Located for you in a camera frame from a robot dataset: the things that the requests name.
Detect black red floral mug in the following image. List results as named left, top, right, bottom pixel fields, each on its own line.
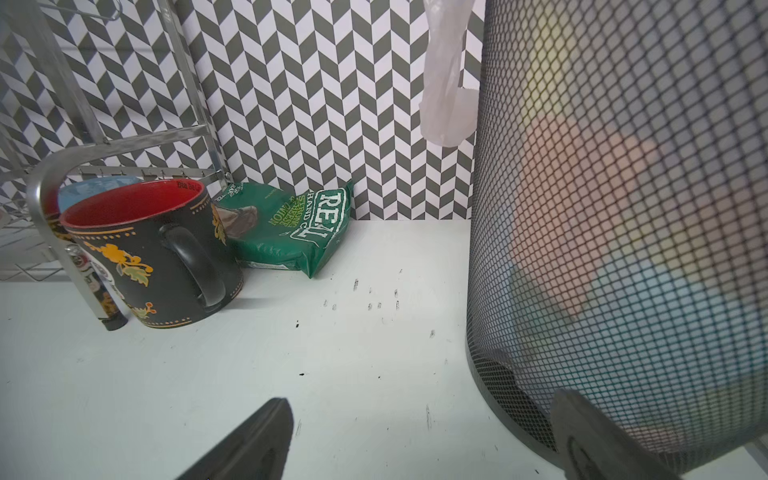
left=59, top=179, right=244, bottom=329

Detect green snack bag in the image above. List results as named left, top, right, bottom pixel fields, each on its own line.
left=215, top=182, right=354, bottom=278

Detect clear plastic bin liner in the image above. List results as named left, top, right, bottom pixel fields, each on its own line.
left=419, top=0, right=479, bottom=148

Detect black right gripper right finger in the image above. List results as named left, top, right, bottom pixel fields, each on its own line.
left=551, top=390, right=679, bottom=480

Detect silver metal dish rack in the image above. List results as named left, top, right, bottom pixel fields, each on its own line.
left=1, top=1, right=233, bottom=331

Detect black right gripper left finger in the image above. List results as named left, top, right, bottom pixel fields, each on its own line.
left=179, top=397, right=294, bottom=479

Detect black mesh trash bin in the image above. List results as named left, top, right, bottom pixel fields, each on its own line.
left=466, top=1, right=767, bottom=474

